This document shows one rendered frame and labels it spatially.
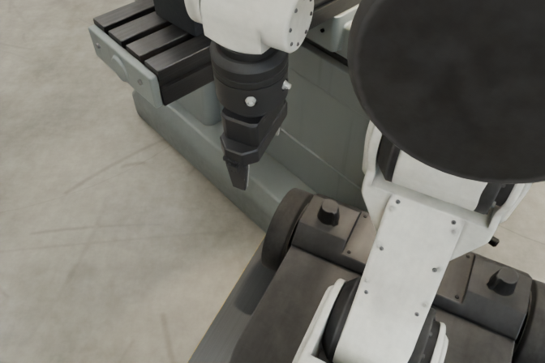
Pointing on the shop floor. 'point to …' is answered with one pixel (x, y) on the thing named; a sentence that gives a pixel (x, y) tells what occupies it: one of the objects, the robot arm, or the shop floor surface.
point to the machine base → (208, 149)
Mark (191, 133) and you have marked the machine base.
